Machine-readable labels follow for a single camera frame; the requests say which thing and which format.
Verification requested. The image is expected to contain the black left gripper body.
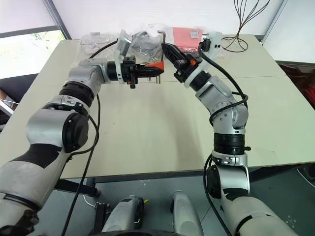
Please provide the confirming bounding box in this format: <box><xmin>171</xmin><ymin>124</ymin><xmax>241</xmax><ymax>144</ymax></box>
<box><xmin>122</xmin><ymin>56</ymin><xmax>139</xmax><ymax>90</ymax></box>

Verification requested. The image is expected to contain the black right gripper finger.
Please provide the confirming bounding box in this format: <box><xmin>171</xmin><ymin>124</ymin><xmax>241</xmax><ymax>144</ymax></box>
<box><xmin>160</xmin><ymin>42</ymin><xmax>188</xmax><ymax>71</ymax></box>

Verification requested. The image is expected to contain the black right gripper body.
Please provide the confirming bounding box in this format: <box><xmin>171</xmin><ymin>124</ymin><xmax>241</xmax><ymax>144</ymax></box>
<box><xmin>173</xmin><ymin>53</ymin><xmax>205</xmax><ymax>84</ymax></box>

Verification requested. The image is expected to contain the small metal hex key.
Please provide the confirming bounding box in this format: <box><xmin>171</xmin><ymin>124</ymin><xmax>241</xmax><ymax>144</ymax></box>
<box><xmin>157</xmin><ymin>29</ymin><xmax>167</xmax><ymax>62</ymax></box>

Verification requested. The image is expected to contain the bag of black parts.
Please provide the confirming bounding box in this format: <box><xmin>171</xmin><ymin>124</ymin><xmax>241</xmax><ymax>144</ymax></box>
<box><xmin>131</xmin><ymin>23</ymin><xmax>165</xmax><ymax>60</ymax></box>

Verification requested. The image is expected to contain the red flat package stack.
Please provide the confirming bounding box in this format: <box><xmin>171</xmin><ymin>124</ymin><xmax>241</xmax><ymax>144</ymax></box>
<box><xmin>163</xmin><ymin>26</ymin><xmax>210</xmax><ymax>54</ymax></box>

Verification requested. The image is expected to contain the clear bag with small parts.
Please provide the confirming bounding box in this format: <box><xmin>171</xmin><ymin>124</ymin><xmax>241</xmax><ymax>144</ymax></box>
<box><xmin>79</xmin><ymin>31</ymin><xmax>119</xmax><ymax>55</ymax></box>

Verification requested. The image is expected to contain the dark red bundle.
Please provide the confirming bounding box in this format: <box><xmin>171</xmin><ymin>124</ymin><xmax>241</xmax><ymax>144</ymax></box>
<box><xmin>280</xmin><ymin>63</ymin><xmax>315</xmax><ymax>110</ymax></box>

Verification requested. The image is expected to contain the brown cardboard box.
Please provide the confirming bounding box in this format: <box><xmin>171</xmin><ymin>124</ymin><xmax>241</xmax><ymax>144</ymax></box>
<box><xmin>0</xmin><ymin>88</ymin><xmax>20</xmax><ymax>116</ymax></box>

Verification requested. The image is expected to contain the grey left robot leg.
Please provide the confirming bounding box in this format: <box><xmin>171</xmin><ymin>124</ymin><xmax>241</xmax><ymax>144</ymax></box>
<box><xmin>101</xmin><ymin>195</ymin><xmax>145</xmax><ymax>236</ymax></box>

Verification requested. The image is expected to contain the grey robot leg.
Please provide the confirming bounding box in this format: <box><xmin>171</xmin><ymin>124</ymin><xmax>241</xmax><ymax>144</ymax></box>
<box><xmin>101</xmin><ymin>195</ymin><xmax>145</xmax><ymax>236</ymax></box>
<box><xmin>171</xmin><ymin>191</ymin><xmax>204</xmax><ymax>236</ymax></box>

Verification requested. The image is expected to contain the grey right robot leg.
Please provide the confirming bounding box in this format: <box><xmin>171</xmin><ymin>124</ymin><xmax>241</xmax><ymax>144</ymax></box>
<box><xmin>171</xmin><ymin>191</ymin><xmax>204</xmax><ymax>236</ymax></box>

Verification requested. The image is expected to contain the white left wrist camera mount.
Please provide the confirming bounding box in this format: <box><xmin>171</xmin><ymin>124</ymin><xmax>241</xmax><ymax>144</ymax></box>
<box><xmin>114</xmin><ymin>29</ymin><xmax>133</xmax><ymax>86</ymax></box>

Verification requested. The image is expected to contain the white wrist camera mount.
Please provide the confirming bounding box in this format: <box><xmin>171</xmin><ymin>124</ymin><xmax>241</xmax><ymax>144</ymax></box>
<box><xmin>183</xmin><ymin>31</ymin><xmax>223</xmax><ymax>89</ymax></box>
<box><xmin>114</xmin><ymin>29</ymin><xmax>133</xmax><ymax>86</ymax></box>

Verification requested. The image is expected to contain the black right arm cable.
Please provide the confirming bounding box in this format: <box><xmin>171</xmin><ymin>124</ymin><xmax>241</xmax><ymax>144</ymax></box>
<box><xmin>197</xmin><ymin>40</ymin><xmax>250</xmax><ymax>236</ymax></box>

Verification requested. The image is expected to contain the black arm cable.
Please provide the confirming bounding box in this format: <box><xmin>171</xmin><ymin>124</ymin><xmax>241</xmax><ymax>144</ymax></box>
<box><xmin>197</xmin><ymin>40</ymin><xmax>250</xmax><ymax>236</ymax></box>
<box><xmin>60</xmin><ymin>40</ymin><xmax>119</xmax><ymax>236</ymax></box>

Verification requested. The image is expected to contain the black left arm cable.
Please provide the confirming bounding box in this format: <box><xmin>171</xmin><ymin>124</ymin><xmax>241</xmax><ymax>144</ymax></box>
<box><xmin>60</xmin><ymin>40</ymin><xmax>119</xmax><ymax>236</ymax></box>

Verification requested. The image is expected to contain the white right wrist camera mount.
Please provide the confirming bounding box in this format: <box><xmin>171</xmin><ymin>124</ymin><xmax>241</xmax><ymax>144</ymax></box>
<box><xmin>183</xmin><ymin>31</ymin><xmax>223</xmax><ymax>89</ymax></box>

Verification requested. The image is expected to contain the black wire stand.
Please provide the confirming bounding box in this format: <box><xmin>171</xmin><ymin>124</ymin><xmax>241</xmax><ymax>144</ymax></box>
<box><xmin>220</xmin><ymin>0</ymin><xmax>271</xmax><ymax>53</ymax></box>

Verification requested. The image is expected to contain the window with black frame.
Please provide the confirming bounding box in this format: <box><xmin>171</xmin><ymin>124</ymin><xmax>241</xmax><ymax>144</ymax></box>
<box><xmin>0</xmin><ymin>24</ymin><xmax>72</xmax><ymax>80</ymax></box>

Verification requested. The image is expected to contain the black metal table frame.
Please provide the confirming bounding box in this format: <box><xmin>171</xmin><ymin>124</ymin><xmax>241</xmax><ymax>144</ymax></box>
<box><xmin>54</xmin><ymin>163</ymin><xmax>315</xmax><ymax>198</ymax></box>

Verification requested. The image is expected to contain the white floor cable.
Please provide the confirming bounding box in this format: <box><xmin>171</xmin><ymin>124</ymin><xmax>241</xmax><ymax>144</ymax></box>
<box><xmin>82</xmin><ymin>195</ymin><xmax>96</xmax><ymax>207</ymax></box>

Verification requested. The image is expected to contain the black metal support post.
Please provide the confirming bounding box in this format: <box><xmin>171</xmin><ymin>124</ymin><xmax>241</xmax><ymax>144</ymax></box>
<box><xmin>94</xmin><ymin>202</ymin><xmax>111</xmax><ymax>232</ymax></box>

